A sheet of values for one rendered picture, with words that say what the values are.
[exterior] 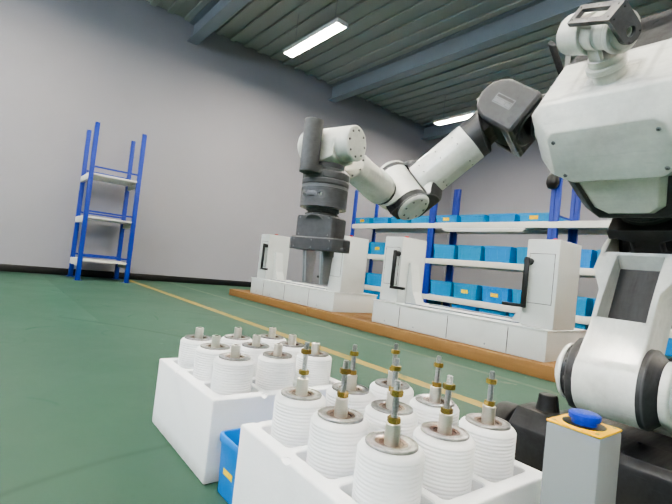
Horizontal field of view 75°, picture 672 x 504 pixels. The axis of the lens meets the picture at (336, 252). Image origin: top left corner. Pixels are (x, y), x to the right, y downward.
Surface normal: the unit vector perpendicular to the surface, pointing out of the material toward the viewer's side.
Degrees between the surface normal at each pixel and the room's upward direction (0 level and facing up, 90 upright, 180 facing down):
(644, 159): 142
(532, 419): 45
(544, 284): 90
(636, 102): 97
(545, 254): 90
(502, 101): 82
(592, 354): 51
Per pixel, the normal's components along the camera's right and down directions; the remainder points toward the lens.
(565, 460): -0.79, -0.11
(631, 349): -0.53, -0.71
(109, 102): 0.63, 0.04
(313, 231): -0.52, -0.08
